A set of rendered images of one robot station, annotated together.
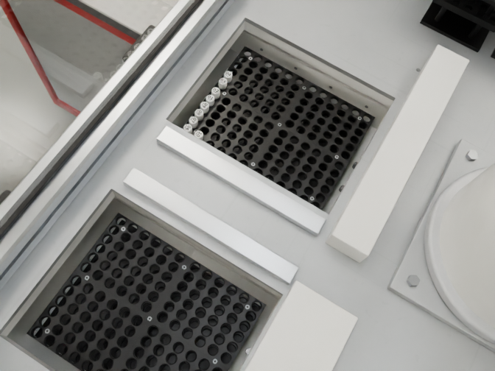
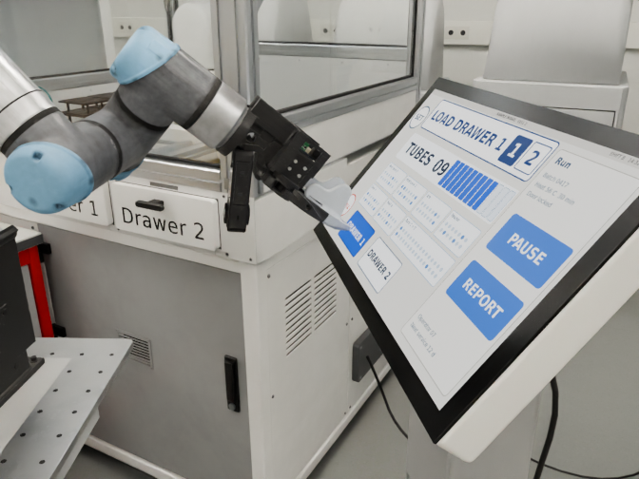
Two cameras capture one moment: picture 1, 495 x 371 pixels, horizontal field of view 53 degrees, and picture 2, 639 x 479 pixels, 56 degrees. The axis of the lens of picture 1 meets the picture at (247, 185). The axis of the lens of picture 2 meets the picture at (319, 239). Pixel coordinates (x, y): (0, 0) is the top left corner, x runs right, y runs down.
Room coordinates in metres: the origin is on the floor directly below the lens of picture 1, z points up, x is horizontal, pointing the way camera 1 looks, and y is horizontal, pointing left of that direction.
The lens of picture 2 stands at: (-0.38, 1.44, 1.30)
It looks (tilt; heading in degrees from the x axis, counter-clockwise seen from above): 22 degrees down; 278
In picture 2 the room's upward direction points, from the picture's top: straight up
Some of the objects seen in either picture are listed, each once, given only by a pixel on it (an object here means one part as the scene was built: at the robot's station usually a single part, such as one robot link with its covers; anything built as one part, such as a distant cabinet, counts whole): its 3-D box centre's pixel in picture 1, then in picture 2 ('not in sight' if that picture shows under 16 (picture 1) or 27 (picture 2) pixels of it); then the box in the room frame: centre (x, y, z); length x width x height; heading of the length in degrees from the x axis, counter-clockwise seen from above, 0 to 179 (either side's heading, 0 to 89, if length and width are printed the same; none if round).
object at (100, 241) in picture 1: (81, 274); not in sight; (0.10, 0.18, 0.90); 0.18 x 0.02 x 0.01; 159
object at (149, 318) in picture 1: (152, 322); not in sight; (0.06, 0.08, 0.87); 0.22 x 0.18 x 0.06; 69
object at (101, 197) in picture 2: not in sight; (65, 194); (0.42, 0.16, 0.87); 0.29 x 0.02 x 0.11; 159
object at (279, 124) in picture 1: (276, 135); not in sight; (0.35, -0.03, 0.87); 0.22 x 0.18 x 0.06; 69
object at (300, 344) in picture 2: not in sight; (217, 295); (0.21, -0.27, 0.40); 1.03 x 0.95 x 0.80; 159
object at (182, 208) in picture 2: not in sight; (164, 215); (0.13, 0.27, 0.87); 0.29 x 0.02 x 0.11; 159
